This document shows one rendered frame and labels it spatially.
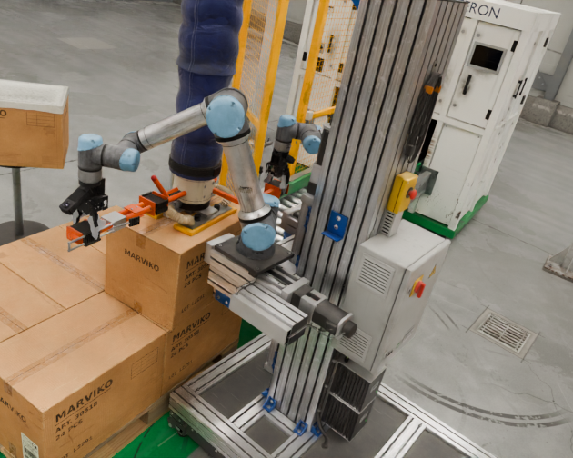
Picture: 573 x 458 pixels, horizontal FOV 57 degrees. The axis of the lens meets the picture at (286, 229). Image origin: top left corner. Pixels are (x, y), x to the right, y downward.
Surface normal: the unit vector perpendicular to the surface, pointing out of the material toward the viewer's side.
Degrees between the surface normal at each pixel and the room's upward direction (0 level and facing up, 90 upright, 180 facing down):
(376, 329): 90
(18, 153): 90
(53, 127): 90
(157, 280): 90
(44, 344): 0
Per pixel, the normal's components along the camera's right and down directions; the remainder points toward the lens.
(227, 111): -0.05, 0.36
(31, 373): 0.18, -0.86
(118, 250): -0.49, 0.34
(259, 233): 0.00, 0.58
